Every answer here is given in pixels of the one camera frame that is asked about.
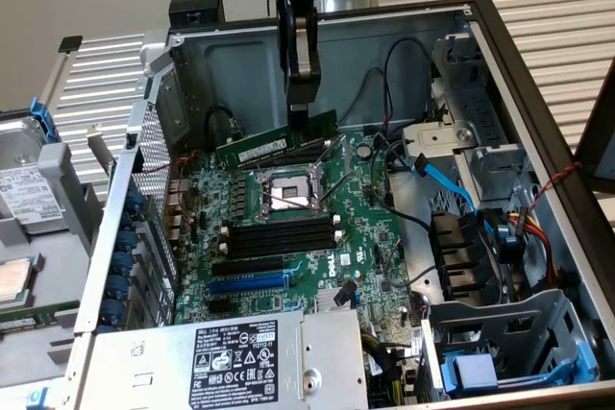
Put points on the green RAM stick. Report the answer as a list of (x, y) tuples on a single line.
[(38, 314), (259, 151)]

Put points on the silver finned heat sink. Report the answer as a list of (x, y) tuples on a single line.
[(324, 302)]

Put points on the silver CPU socket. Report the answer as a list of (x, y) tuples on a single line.
[(288, 189)]

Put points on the blue plastic card retainer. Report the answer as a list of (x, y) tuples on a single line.
[(126, 239)]

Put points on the short black expansion slot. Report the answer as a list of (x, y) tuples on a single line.
[(219, 305)]

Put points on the blue plastic disk caddy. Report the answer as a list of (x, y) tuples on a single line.
[(473, 371)]

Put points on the round coin battery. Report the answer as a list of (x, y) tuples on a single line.
[(365, 151)]

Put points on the small black block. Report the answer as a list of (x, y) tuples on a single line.
[(70, 43)]

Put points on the blue hard disk carrier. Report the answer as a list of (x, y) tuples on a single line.
[(45, 119)]

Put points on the silver disk bay blue caddy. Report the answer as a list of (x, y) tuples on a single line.
[(480, 323)]

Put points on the black camera box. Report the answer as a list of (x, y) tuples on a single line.
[(197, 4)]

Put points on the black plastic bracket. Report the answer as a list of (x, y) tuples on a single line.
[(461, 256)]

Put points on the silver hard disk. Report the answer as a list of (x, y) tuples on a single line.
[(24, 194)]

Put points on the silver slot bracket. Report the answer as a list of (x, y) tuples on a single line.
[(100, 148)]

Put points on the grey parts rack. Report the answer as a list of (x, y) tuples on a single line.
[(62, 256)]

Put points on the blue expansion slot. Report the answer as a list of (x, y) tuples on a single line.
[(247, 284)]

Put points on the green motherboard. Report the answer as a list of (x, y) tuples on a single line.
[(384, 256)]

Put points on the silver CPU chip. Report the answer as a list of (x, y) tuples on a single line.
[(14, 280)]

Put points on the silver metal disk bay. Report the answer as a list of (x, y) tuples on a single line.
[(442, 138)]

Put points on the grey metal PC case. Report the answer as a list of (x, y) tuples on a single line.
[(250, 83)]

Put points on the silver power supply unit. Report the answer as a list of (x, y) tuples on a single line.
[(144, 367)]

